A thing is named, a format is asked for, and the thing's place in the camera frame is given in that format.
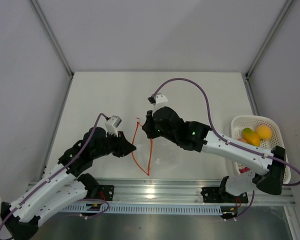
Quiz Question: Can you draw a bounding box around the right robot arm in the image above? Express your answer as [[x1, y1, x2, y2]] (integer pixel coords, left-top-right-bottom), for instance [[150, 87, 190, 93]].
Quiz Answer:
[[142, 106, 286, 202]]

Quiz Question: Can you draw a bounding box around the white slotted cable duct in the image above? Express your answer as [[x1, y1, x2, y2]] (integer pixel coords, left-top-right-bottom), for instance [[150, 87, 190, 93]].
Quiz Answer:
[[61, 203, 223, 216]]

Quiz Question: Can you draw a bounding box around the orange fruit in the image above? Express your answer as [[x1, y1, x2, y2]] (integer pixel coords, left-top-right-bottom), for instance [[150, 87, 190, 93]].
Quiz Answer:
[[255, 124, 273, 141]]

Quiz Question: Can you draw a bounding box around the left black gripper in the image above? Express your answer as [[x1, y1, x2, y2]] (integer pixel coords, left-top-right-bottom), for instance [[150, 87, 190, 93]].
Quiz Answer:
[[91, 129, 136, 160]]

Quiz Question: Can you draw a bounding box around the white perforated plastic basket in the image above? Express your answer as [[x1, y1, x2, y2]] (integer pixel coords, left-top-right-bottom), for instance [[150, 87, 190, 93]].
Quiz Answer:
[[231, 115, 291, 184]]

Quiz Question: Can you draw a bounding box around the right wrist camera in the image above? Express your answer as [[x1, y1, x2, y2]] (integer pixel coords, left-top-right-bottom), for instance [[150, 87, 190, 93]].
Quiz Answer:
[[148, 93, 168, 112]]

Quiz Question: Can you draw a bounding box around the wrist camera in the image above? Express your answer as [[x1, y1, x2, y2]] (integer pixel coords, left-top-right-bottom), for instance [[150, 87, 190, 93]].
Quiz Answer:
[[105, 115, 122, 137], [148, 93, 168, 112]]

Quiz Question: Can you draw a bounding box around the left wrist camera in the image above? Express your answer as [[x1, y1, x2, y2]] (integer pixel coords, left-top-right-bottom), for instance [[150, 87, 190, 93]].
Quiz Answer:
[[105, 115, 122, 137]]

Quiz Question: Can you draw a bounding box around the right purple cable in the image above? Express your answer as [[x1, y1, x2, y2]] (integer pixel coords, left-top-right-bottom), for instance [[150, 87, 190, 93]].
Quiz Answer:
[[152, 77, 300, 221]]

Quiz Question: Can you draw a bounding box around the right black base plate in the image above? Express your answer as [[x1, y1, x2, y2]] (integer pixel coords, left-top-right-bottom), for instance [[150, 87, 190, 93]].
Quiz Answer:
[[200, 186, 249, 204]]

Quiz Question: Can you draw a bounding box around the yellow green mango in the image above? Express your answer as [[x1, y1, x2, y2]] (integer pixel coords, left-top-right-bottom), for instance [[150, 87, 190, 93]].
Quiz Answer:
[[242, 127, 261, 147]]

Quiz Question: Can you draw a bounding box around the right corner frame post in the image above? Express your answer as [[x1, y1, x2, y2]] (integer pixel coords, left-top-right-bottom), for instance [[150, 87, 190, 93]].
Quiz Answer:
[[245, 0, 297, 80]]

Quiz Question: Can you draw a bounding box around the clear zip top bag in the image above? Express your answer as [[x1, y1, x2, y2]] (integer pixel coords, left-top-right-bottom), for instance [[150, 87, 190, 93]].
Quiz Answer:
[[131, 116, 182, 177]]

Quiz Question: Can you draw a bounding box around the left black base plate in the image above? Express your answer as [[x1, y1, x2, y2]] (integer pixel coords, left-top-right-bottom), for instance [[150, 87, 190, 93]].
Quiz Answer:
[[97, 185, 115, 201]]

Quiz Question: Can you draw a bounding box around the corner frame post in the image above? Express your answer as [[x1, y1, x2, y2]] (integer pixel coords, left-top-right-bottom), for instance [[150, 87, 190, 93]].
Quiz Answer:
[[28, 0, 74, 78], [245, 0, 297, 80]]

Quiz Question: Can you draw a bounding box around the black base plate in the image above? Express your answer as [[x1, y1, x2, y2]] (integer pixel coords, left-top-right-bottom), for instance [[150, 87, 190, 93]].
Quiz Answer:
[[97, 185, 115, 201], [200, 186, 249, 204]]

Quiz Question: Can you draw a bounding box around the left corner frame post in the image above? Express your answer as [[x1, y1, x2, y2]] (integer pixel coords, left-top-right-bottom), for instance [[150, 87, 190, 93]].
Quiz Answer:
[[28, 0, 74, 78]]

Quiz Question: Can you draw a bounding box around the aluminium mounting rail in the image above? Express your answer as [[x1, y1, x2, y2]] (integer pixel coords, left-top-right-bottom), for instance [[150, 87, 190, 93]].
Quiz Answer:
[[97, 178, 296, 207]]

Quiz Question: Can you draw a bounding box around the red grape bunch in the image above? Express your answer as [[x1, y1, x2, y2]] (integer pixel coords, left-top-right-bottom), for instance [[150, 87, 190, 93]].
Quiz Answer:
[[239, 167, 251, 174]]

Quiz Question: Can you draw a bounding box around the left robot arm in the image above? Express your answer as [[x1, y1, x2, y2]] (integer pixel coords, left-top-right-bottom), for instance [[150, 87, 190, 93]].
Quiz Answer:
[[0, 127, 136, 240]]

